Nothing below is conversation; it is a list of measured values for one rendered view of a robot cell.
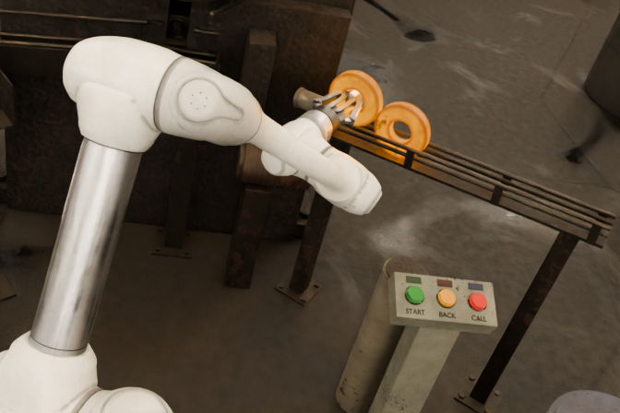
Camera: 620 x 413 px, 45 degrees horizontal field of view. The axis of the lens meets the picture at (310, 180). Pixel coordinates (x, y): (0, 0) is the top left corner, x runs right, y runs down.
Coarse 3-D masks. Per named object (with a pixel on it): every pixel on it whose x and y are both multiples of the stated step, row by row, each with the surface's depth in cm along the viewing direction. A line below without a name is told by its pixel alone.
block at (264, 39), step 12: (252, 36) 205; (264, 36) 207; (252, 48) 204; (264, 48) 204; (276, 48) 205; (252, 60) 206; (264, 60) 206; (252, 72) 208; (264, 72) 208; (252, 84) 210; (264, 84) 211; (264, 96) 213
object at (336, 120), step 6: (318, 108) 185; (324, 108) 185; (330, 108) 186; (336, 108) 191; (330, 114) 184; (336, 114) 186; (342, 114) 189; (330, 120) 184; (336, 120) 185; (342, 120) 188; (336, 126) 186
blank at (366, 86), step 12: (348, 72) 198; (360, 72) 197; (336, 84) 201; (348, 84) 198; (360, 84) 196; (372, 84) 196; (372, 96) 196; (372, 108) 198; (360, 120) 202; (372, 120) 200
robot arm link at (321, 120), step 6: (306, 114) 181; (312, 114) 181; (318, 114) 181; (324, 114) 182; (312, 120) 179; (318, 120) 180; (324, 120) 181; (318, 126) 179; (324, 126) 180; (330, 126) 182; (324, 132) 180; (330, 132) 183; (324, 138) 180
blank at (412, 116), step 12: (384, 108) 196; (396, 108) 194; (408, 108) 193; (384, 120) 198; (396, 120) 196; (408, 120) 194; (420, 120) 192; (384, 132) 199; (420, 132) 194; (408, 144) 197; (420, 144) 195; (396, 156) 201
